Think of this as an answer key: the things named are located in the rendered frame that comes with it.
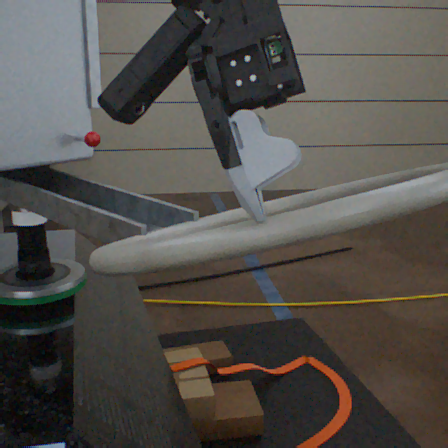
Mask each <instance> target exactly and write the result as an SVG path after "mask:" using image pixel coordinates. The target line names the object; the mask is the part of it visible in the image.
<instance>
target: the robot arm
mask: <svg viewBox="0 0 448 448"><path fill-rule="evenodd" d="M170 1H171V4H172V6H173V7H174V8H176V9H175V10H174V12H173V13H172V14H171V15H170V16H169V17H168V18H167V21H166V22H165V23H164V24H163V25H162V26H161V27H160V28H159V29H158V30H157V31H156V32H155V33H154V34H153V35H152V36H151V38H150V39H149V40H148V41H147V42H146V43H145V44H144V46H143V48H142V49H141V50H139V51H138V52H137V54H136V55H135V56H134V57H133V58H132V59H131V60H130V61H129V63H128V64H127V65H126V66H125V67H124V68H123V69H122V71H121V72H120V73H119V74H118V75H117V76H116V77H115V79H113V80H112V81H111V82H110V84H109V85H108V86H107V88H106V89H105V90H104V91H103V92H102V93H101V94H100V95H99V96H98V97H97V103H98V105H99V106H100V107H101V108H102V109H103V110H104V111H105V112H106V113H107V114H108V116H109V117H111V118H112V119H113V120H116V121H118V122H121V123H124V124H128V125H132V124H134V123H135V122H136V121H137V120H139V119H140V117H141V116H143V115H144V114H145V113H146V112H147V111H148V109H149V108H150V107H151V105H152V103H153V102H154V101H155V100H156V99H157V98H158V97H159V96H160V95H161V94H162V92H164V90H165V89H166V88H167V87H168V86H169V85H170V84H171V83H172V81H173V80H174V79H175V78H176V77H177V76H178V75H179V74H180V73H181V72H182V70H184V69H185V68H186V67H187V66H188V70H189V74H190V76H191V78H190V79H191V83H192V87H193V90H194V92H195V94H196V97H197V99H198V102H199V104H200V106H201V108H202V112H203V114H204V118H205V121H206V124H207V127H208V130H209V133H210V136H211V138H212V142H213V145H214V148H215V150H216V153H217V155H218V158H219V160H220V162H221V164H222V167H223V168H224V170H225V172H226V175H227V177H228V180H229V182H230V184H231V186H232V188H233V190H234V192H235V194H236V196H237V200H238V202H239V204H240V206H241V207H242V208H243V209H244V210H245V211H247V212H248V213H249V214H250V215H251V216H252V217H253V218H254V219H255V220H256V221H257V222H258V223H259V222H262V221H265V220H266V218H265V212H264V206H263V200H262V195H261V189H262V188H263V187H266V186H268V185H269V184H271V183H272V182H274V181H276V180H277V179H279V178H281V177H282V176H284V175H285V174H286V173H288V172H289V171H291V170H292V169H294V168H296V167H297V166H298V165H299V164H300V163H301V161H302V152H301V149H300V147H299V145H298V144H296V143H295V142H293V141H291V140H290V139H282V138H275V137H271V136H270V133H269V130H268V127H267V124H266V122H265V121H264V119H263V118H262V117H260V116H259V115H256V114H255V113H254V112H252V110H255V109H258V108H260V107H263V108H264V109H265V110H267V109H270V108H273V107H276V106H279V105H281V104H284V103H286V100H287V98H290V97H292V96H295V95H298V94H301V93H307V92H306V88H305V85H304V81H303V78H302V74H301V71H300V68H299V65H298V61H297V58H296V54H295V51H294V49H293V45H292V42H291V38H290V35H289V33H288V31H287V29H286V26H285V24H284V22H283V19H282V15H281V9H280V6H279V2H278V0H170ZM194 10H197V11H198V12H199V11H200V10H201V11H202V12H203V13H204V14H203V17H204V19H205V20H207V19H208V18H209V19H210V20H211V21H210V22H209V23H208V24H207V23H206V22H205V20H204V19H203V18H201V17H200V16H199V15H198V14H197V13H196V12H195V11H194ZM279 36H281V37H280V38H277V37H279Z"/></svg>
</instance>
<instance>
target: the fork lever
mask: <svg viewBox="0 0 448 448"><path fill-rule="evenodd" d="M49 169H50V170H49V172H48V173H49V190H46V189H40V188H37V187H34V186H31V185H28V184H27V183H24V182H21V181H18V180H15V179H12V178H9V177H7V176H4V175H2V174H1V173H0V199H1V200H3V201H6V202H8V203H10V204H12V205H15V206H17V207H19V208H22V209H24V210H27V211H28V212H33V213H36V214H38V215H40V216H43V217H45V218H48V219H49V220H52V221H54V222H57V223H59V224H61V225H64V226H66V227H69V228H70V229H73V230H75V231H78V232H80V233H83V234H85V235H87V236H92V237H94V238H96V239H99V240H101V241H104V242H106V243H108V244H110V243H113V242H115V241H118V240H121V239H125V238H128V237H131V236H138V235H139V236H146V235H147V233H148V232H151V231H155V230H159V229H162V228H165V227H169V226H172V225H176V224H180V223H184V222H187V221H193V222H195V221H197V220H199V211H193V210H190V209H187V208H184V207H180V206H177V205H174V204H170V203H167V202H163V201H161V200H158V199H154V198H151V197H147V196H144V195H141V194H138V193H135V192H131V191H128V190H125V189H121V188H115V187H112V186H109V185H105V184H102V183H98V182H95V181H92V180H89V179H86V178H82V177H79V176H76V175H72V174H70V173H66V172H63V171H60V170H56V169H53V168H49ZM53 192H54V193H53ZM56 193H57V194H56Z"/></svg>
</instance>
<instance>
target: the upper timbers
mask: <svg viewBox="0 0 448 448"><path fill-rule="evenodd" d="M179 372H180V377H179V391H180V393H181V396H182V398H183V400H184V402H185V405H186V407H187V410H188V412H189V417H190V420H191V421H196V420H212V419H214V418H215V394H214V391H213V388H212V381H211V379H209V374H208V371H207V368H206V366H205V363H200V364H197V365H193V366H190V367H188V368H186V369H183V370H180V371H179Z"/></svg>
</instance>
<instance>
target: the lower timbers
mask: <svg viewBox="0 0 448 448"><path fill-rule="evenodd" d="M195 347H198V349H199V351H200V353H201V354H202V356H203V357H204V358H205V359H206V360H208V361H210V362H211V363H212V365H213V366H214V367H215V368H216V369H221V368H227V367H231V366H233V356H232V355H231V353H230V352H229V350H228V349H227V347H226V345H225V344H224V342H223V341H222V340H220V341H213V342H207V343H200V344H193V345H187V346H181V347H174V348H167V349H163V351H164V352H171V351H177V350H183V349H189V348H195ZM205 366H206V368H207V371H208V374H209V375H211V374H216V373H217V372H216V371H214V370H213V369H212V368H211V367H210V366H209V364H208V363H205ZM212 388H213V391H214V394H215V418H214V419H212V420H196V421H192V424H193V426H194V429H195V431H196V434H197V436H198V439H199V440H200V441H208V440H224V439H233V438H240V437H249V436H257V435H263V434H264V414H263V411H262V409H261V407H260V404H259V399H258V398H257V395H256V393H255V391H254V388H253V386H252V383H251V381H250V380H240V381H230V382H220V383H212Z"/></svg>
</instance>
